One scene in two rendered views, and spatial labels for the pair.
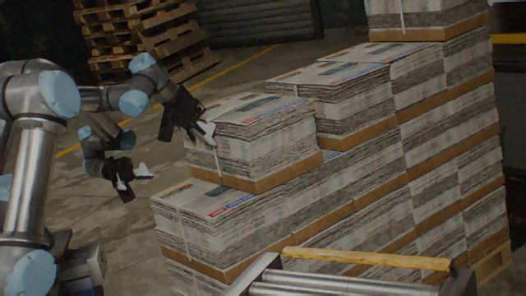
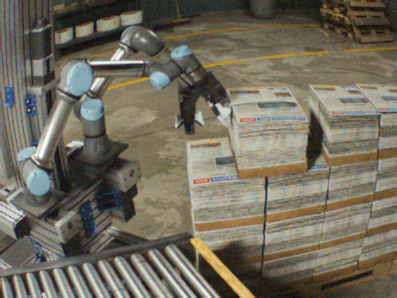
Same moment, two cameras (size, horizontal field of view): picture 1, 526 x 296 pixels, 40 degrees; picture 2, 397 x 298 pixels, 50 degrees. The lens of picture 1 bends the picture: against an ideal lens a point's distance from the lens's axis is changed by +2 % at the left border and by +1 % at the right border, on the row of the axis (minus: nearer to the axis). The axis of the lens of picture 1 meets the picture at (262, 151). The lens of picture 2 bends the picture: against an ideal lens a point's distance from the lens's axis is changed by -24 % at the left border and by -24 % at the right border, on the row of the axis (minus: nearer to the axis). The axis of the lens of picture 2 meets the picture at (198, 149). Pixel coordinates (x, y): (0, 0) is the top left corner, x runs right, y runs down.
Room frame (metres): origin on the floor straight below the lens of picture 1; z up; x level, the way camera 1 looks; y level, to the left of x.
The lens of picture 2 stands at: (0.53, -0.83, 1.84)
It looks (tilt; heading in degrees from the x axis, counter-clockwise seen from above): 26 degrees down; 34
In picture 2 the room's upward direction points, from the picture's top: 4 degrees counter-clockwise
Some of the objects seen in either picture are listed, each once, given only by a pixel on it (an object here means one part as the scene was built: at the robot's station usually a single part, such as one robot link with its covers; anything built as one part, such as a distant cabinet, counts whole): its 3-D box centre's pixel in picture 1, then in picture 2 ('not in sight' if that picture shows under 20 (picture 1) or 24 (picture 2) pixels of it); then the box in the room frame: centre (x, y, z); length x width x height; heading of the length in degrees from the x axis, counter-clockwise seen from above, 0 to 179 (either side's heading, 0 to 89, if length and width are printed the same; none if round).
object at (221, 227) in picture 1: (327, 248); (312, 223); (2.45, -0.17, 0.42); 1.17 x 0.39 x 0.83; 126
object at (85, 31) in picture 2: not in sight; (97, 16); (6.09, 4.79, 0.55); 1.80 x 0.70 x 1.09; 147
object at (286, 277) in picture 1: (347, 287); (198, 283); (1.50, -0.13, 0.77); 0.47 x 0.05 x 0.05; 57
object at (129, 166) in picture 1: (117, 170); (187, 109); (2.44, 0.52, 0.88); 0.12 x 0.08 x 0.09; 37
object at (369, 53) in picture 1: (373, 52); (386, 97); (2.72, -0.50, 1.06); 0.37 x 0.28 x 0.01; 36
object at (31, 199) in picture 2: not in sight; (35, 187); (1.53, 0.71, 0.87); 0.15 x 0.15 x 0.10
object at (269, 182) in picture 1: (274, 168); (271, 160); (2.20, -0.03, 0.86); 0.29 x 0.16 x 0.04; 126
